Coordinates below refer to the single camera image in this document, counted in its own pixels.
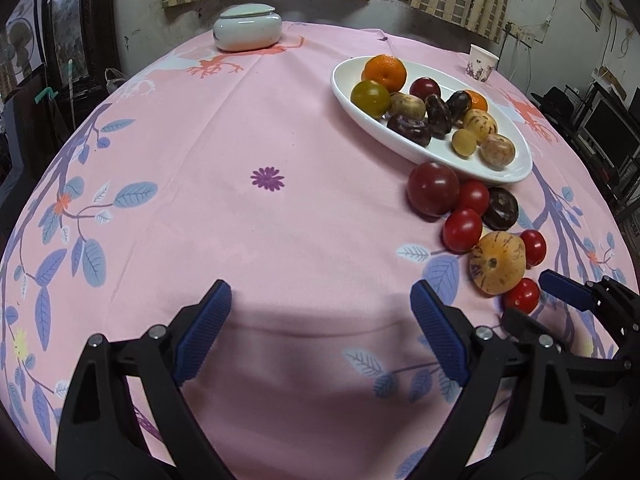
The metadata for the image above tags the black monitor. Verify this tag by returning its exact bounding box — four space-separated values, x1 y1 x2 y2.
575 95 640 181

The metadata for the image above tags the purple passion fruit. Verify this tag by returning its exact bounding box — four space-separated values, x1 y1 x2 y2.
424 95 453 137
482 187 520 231
446 90 473 120
386 114 432 148

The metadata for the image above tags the dark wooden cabinet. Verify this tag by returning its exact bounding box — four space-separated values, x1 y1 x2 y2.
40 0 123 96

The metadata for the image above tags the white oval plate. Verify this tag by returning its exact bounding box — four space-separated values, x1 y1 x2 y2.
331 55 533 183

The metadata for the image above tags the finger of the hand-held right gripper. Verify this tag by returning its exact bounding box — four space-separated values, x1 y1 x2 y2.
539 269 640 331
501 307 574 356

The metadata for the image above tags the tan spotted pepino melon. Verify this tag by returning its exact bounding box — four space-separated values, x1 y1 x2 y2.
480 133 516 168

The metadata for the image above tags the large red tomato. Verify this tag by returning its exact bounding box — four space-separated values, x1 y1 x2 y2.
406 161 461 218

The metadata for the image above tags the red cherry tomato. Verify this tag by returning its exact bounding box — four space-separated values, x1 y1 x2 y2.
457 180 491 216
442 208 483 254
520 229 547 267
503 277 541 314

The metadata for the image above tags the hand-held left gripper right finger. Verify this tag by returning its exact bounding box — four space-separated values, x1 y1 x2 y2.
407 281 587 480

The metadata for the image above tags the yellow pepino melon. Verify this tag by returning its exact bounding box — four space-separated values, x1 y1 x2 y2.
462 108 499 143

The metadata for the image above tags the standing fan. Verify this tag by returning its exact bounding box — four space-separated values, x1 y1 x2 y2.
5 17 41 81

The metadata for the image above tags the black bag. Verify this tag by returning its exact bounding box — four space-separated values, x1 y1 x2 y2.
532 85 586 121

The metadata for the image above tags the pink printed tablecloth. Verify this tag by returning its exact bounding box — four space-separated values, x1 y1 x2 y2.
0 20 640 480

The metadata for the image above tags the small tan fruit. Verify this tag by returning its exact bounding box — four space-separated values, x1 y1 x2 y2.
389 92 427 118

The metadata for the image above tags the white ceramic lidded jar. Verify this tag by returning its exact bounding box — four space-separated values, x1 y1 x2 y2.
212 2 283 52

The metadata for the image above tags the dark red plum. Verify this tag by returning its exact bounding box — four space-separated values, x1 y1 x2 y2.
409 76 442 102

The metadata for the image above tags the wall socket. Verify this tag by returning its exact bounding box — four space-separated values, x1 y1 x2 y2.
505 22 543 46

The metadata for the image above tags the large striped pepino melon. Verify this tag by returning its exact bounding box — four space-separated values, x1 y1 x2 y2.
468 231 527 295

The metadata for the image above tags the small yellow round fruit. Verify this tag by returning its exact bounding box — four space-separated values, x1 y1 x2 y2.
451 128 477 157

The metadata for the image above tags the greenish orange citrus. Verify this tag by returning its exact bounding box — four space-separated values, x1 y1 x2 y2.
350 80 392 116

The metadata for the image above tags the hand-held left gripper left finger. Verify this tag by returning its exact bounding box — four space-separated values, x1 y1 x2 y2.
56 280 236 480

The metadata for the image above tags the printed paper cup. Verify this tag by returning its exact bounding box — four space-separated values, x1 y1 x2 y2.
467 44 500 82

